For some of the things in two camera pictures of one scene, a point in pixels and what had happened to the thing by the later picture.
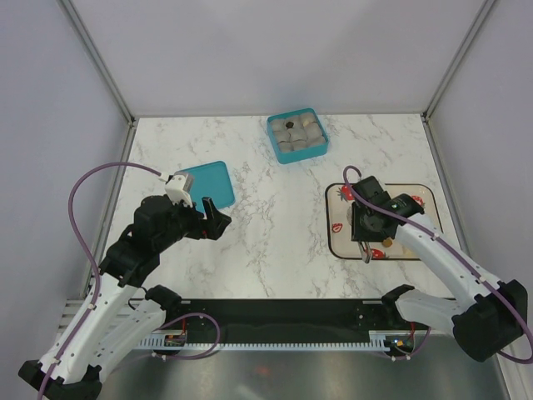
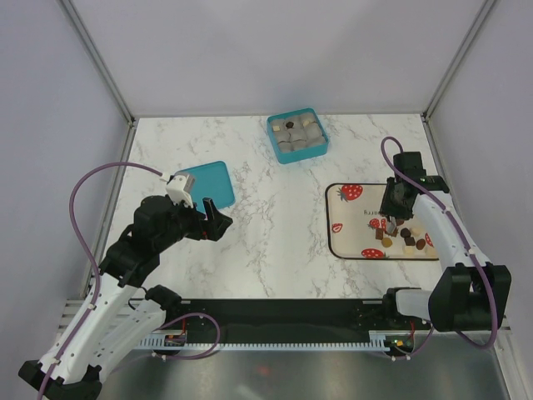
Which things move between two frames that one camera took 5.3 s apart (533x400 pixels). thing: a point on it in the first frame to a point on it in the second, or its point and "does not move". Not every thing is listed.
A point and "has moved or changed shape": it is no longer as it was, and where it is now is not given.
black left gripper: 211,227 does not move
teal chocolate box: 297,135 does not move
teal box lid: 212,181 does not move
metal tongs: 366,252 has moved or changed shape
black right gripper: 357,233 to 387,208
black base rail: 284,320 does not move
